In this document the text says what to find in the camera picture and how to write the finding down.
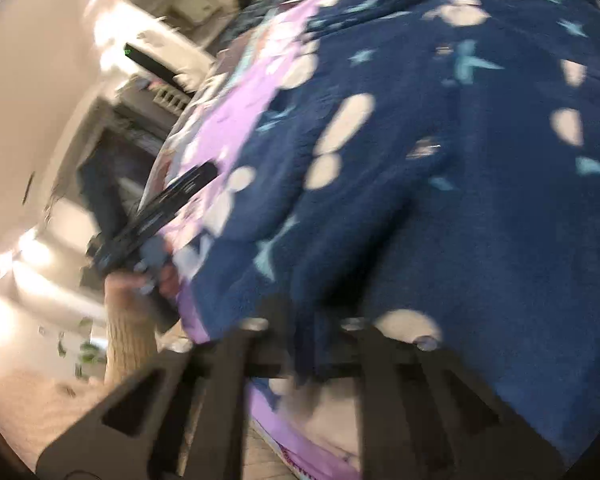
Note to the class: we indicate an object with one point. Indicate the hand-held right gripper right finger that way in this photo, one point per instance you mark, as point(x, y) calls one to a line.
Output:
point(350, 355)

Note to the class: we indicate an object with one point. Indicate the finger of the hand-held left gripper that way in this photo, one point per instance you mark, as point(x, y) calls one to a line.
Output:
point(190, 182)

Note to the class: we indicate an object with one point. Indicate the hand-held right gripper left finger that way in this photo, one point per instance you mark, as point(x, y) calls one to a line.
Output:
point(260, 340)

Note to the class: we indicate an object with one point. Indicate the navy star fleece garment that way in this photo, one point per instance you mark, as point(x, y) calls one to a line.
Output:
point(430, 200)

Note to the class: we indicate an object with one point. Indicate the person's left hand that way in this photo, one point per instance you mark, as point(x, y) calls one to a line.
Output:
point(164, 277)

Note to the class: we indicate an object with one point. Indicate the purple floral bed sheet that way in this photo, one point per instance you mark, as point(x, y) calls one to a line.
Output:
point(240, 110)

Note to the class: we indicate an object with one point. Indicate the green plant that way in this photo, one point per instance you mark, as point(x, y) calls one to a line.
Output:
point(85, 347)

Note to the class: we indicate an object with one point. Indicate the black device with green light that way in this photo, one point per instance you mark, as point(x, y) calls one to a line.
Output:
point(147, 60)

